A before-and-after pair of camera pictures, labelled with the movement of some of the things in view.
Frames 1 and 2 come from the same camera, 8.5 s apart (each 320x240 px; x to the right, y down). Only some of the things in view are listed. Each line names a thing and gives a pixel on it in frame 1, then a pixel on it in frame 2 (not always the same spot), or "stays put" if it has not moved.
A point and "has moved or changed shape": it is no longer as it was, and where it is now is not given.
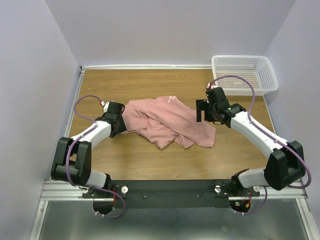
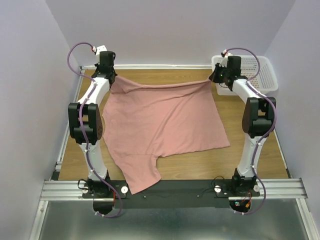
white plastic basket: (257, 70) stays put
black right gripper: (202, 105) to (213, 77)
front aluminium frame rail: (62, 190) stays put
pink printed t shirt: (163, 120) has moved or changed shape
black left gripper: (122, 127) to (96, 65)
